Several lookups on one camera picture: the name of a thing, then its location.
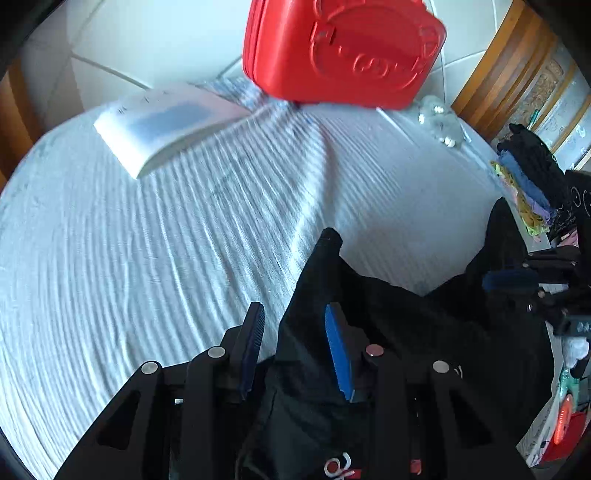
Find yellow-green cloth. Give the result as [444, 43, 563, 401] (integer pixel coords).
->
[489, 161, 546, 238]

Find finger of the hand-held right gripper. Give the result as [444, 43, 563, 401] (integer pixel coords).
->
[482, 247, 581, 292]
[526, 288, 575, 320]

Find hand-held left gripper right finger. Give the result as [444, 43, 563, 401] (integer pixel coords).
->
[324, 303, 537, 480]

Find red plastic carry case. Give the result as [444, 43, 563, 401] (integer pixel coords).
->
[242, 0, 448, 110]

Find folded blue cloth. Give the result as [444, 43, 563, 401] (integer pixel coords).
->
[499, 151, 551, 214]

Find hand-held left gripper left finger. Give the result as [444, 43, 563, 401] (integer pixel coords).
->
[54, 302, 266, 480]

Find black garment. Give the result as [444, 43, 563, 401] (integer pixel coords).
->
[235, 198, 555, 480]

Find clear plastic bag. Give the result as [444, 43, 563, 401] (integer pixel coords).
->
[418, 95, 468, 148]

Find wooden wardrobe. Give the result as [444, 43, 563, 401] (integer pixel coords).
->
[451, 0, 591, 160]

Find white book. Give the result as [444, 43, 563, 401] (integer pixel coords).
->
[93, 83, 250, 180]

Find folded black clothes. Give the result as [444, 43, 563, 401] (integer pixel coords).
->
[498, 124, 571, 208]

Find orange round plastic item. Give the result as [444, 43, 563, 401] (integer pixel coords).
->
[551, 392, 574, 445]

